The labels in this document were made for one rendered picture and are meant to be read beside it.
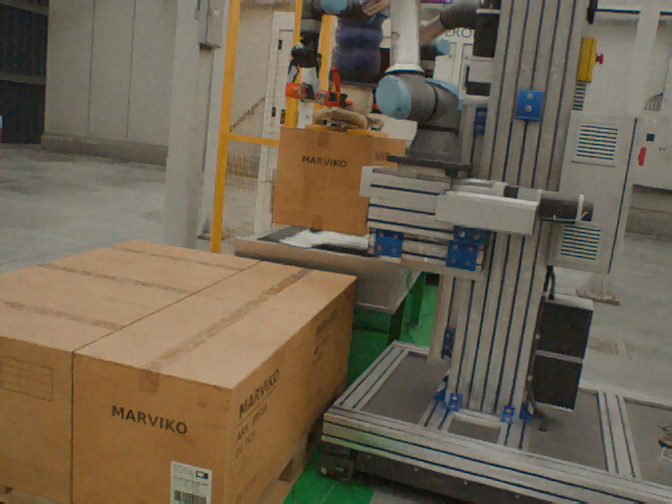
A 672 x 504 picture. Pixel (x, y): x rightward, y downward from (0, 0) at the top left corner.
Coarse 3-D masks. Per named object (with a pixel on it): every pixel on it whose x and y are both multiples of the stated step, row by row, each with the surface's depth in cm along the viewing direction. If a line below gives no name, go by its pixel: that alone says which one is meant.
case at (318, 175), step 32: (288, 128) 253; (288, 160) 255; (320, 160) 251; (352, 160) 247; (384, 160) 264; (288, 192) 257; (320, 192) 253; (352, 192) 249; (288, 224) 259; (320, 224) 255; (352, 224) 250
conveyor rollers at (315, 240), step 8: (304, 232) 333; (312, 232) 332; (320, 232) 340; (328, 232) 339; (280, 240) 299; (288, 240) 299; (296, 240) 306; (304, 240) 306; (312, 240) 313; (320, 240) 313; (328, 240) 312; (336, 240) 319; (344, 240) 319; (352, 240) 319; (360, 240) 326; (312, 248) 288; (320, 248) 294; (328, 248) 293; (336, 248) 293; (344, 248) 300; (352, 248) 300; (360, 248) 300; (368, 256) 288; (376, 256) 288; (384, 256) 287
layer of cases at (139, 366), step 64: (128, 256) 235; (192, 256) 247; (0, 320) 152; (64, 320) 158; (128, 320) 164; (192, 320) 170; (256, 320) 176; (320, 320) 195; (0, 384) 146; (64, 384) 141; (128, 384) 136; (192, 384) 132; (256, 384) 144; (320, 384) 208; (0, 448) 149; (64, 448) 144; (128, 448) 139; (192, 448) 134; (256, 448) 151
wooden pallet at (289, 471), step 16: (336, 400) 239; (320, 416) 237; (304, 432) 197; (320, 432) 224; (304, 448) 199; (288, 464) 188; (304, 464) 202; (272, 480) 168; (288, 480) 189; (0, 496) 151; (16, 496) 150; (32, 496) 148; (272, 496) 181
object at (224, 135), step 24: (240, 0) 373; (288, 24) 329; (240, 72) 370; (264, 72) 349; (264, 96) 350; (288, 120) 325; (240, 144) 372; (264, 144) 347; (216, 168) 392; (264, 168) 351; (216, 192) 392; (216, 216) 395; (216, 240) 398
